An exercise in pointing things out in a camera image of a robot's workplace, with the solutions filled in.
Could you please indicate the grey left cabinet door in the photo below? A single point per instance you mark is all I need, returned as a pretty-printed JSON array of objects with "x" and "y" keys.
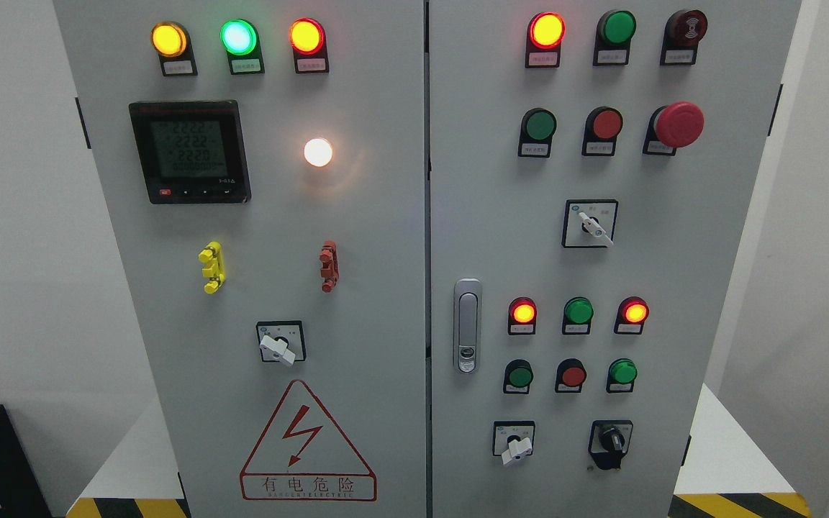
[{"x": 365, "y": 340}]

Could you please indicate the red indicator light top right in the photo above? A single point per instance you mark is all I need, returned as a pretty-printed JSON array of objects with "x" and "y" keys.
[{"x": 545, "y": 34}]

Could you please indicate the red indicator light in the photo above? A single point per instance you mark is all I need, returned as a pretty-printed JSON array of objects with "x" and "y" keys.
[
  {"x": 631, "y": 316},
  {"x": 545, "y": 34},
  {"x": 308, "y": 41},
  {"x": 522, "y": 316}
]

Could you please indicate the red indicator light middle left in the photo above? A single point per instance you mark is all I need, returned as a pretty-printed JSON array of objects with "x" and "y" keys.
[{"x": 522, "y": 316}]

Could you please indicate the red push button lower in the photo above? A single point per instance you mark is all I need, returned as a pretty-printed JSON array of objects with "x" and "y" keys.
[{"x": 570, "y": 376}]

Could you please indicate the red triangle warning sticker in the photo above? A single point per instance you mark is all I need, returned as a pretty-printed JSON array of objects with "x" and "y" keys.
[{"x": 304, "y": 455}]

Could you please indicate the grey cabinet door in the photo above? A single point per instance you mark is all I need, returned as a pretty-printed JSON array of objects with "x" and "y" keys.
[
  {"x": 499, "y": 218},
  {"x": 365, "y": 340}
]

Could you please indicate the door rotary switch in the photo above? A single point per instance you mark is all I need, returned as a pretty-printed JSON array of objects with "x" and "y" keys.
[
  {"x": 589, "y": 223},
  {"x": 281, "y": 341}
]

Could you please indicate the red terminal connector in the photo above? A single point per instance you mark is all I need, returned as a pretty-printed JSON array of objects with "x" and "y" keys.
[{"x": 329, "y": 268}]

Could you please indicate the black digital power meter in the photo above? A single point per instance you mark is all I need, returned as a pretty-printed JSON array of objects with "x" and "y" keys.
[{"x": 191, "y": 152}]

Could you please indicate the black key selector switch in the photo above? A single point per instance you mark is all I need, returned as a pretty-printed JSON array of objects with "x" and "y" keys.
[{"x": 609, "y": 442}]

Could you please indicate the grey right cabinet door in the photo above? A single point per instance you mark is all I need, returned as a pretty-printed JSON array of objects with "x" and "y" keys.
[{"x": 499, "y": 218}]

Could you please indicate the yellow indicator light top left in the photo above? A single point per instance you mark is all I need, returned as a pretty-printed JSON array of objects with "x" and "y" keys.
[{"x": 174, "y": 48}]

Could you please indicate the red push button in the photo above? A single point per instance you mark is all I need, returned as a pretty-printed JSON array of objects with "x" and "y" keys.
[
  {"x": 570, "y": 376},
  {"x": 602, "y": 128}
]

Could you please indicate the dark red buzzer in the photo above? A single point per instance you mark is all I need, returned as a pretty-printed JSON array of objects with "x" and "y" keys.
[{"x": 683, "y": 32}]

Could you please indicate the green indicator light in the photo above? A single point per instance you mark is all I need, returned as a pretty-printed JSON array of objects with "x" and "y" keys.
[
  {"x": 577, "y": 316},
  {"x": 614, "y": 33},
  {"x": 242, "y": 44}
]

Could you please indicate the red push button upper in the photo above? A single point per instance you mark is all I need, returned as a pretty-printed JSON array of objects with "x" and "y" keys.
[{"x": 602, "y": 128}]

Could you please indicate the red emergency stop button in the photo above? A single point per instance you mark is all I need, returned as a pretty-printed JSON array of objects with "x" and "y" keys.
[{"x": 673, "y": 126}]

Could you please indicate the yellow terminal connector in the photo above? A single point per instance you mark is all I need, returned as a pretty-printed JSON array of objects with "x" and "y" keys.
[{"x": 211, "y": 257}]

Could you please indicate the silver door latch handle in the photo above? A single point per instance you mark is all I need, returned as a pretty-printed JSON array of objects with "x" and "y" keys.
[{"x": 466, "y": 323}]

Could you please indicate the green indicator light middle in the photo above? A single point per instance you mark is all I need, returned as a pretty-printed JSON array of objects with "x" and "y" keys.
[{"x": 577, "y": 316}]

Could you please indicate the left door rotary switch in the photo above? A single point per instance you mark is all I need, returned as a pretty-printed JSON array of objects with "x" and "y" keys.
[{"x": 281, "y": 341}]

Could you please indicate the green push button upper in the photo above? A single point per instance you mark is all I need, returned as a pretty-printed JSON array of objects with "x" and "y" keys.
[{"x": 537, "y": 128}]

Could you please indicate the white indicator light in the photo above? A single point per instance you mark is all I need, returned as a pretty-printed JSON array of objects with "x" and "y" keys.
[{"x": 318, "y": 152}]

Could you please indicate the red indicator light middle right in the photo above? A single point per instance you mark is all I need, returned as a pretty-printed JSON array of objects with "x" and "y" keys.
[{"x": 631, "y": 316}]

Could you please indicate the green push button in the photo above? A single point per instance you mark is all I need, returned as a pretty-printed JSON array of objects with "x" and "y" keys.
[
  {"x": 518, "y": 377},
  {"x": 537, "y": 128},
  {"x": 621, "y": 376}
]

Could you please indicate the green push button lower left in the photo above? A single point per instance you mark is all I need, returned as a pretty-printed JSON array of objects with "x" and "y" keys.
[{"x": 518, "y": 377}]

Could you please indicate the red indicator light top left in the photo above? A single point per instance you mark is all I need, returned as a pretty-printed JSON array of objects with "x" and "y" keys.
[{"x": 308, "y": 41}]

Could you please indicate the white lower rotary switch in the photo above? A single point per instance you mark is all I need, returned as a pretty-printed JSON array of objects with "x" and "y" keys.
[{"x": 513, "y": 440}]

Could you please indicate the right door upper rotary switch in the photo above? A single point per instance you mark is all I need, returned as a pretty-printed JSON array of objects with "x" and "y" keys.
[{"x": 589, "y": 223}]

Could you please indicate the green push button lower right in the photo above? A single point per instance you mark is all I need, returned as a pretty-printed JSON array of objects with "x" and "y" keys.
[{"x": 621, "y": 376}]

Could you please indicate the green indicator light top right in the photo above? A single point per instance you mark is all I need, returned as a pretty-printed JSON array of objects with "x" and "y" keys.
[{"x": 614, "y": 33}]

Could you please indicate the green indicator light top left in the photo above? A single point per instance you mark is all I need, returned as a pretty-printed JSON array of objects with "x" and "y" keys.
[{"x": 242, "y": 44}]

